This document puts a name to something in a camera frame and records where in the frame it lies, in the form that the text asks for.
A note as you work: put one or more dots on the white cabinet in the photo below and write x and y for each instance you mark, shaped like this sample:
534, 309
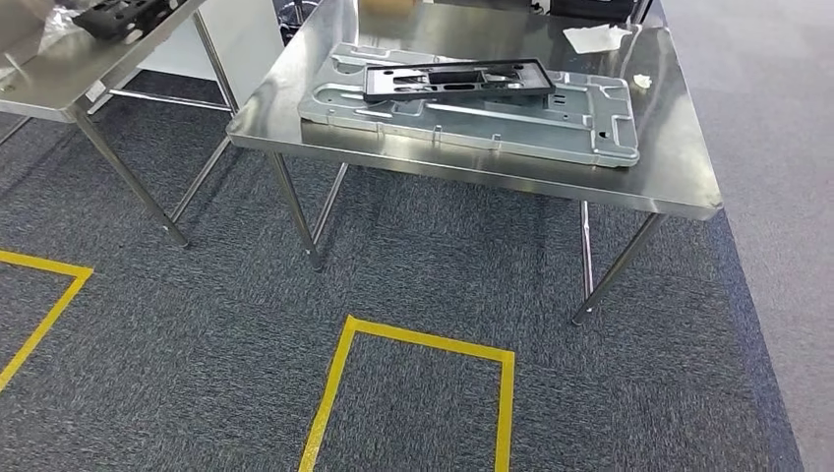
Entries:
254, 39

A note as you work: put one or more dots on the black plastic bracket part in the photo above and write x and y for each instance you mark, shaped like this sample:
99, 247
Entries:
375, 81
111, 16

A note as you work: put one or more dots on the small white scrap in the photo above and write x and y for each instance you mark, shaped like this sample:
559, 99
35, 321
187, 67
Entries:
642, 81

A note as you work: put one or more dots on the stainless steel table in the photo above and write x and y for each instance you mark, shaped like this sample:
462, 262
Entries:
65, 71

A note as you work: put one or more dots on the clear plastic sheet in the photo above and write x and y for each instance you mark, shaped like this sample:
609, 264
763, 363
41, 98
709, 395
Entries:
62, 19

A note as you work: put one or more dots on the grey metal box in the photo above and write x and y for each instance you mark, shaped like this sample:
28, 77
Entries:
23, 26

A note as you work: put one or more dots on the stamped metal panel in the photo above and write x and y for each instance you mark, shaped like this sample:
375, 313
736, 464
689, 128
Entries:
586, 130

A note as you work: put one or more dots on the stainless steel workbench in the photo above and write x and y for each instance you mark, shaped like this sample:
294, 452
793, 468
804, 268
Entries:
671, 130

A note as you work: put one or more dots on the white paper sheet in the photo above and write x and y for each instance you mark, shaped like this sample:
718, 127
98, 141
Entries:
596, 39

